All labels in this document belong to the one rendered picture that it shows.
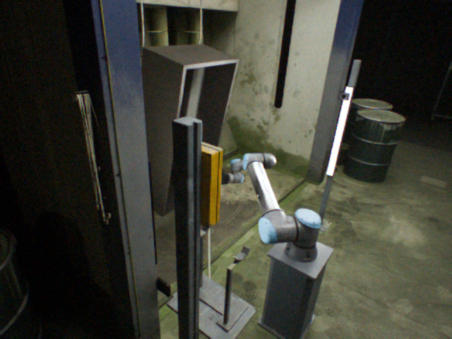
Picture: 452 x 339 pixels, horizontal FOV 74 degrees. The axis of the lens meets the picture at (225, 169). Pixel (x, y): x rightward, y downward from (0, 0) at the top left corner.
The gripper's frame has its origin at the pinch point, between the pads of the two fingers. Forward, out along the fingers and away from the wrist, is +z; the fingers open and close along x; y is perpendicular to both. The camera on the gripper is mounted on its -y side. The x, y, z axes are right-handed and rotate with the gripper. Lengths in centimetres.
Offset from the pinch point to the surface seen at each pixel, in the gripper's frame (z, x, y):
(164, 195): 40.4, -0.9, 15.5
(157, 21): 19, 64, -149
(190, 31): -28, 81, -160
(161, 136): 53, -19, -27
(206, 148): 95, -136, -10
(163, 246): 21, 38, 64
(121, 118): 104, -89, -24
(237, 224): -53, 22, 49
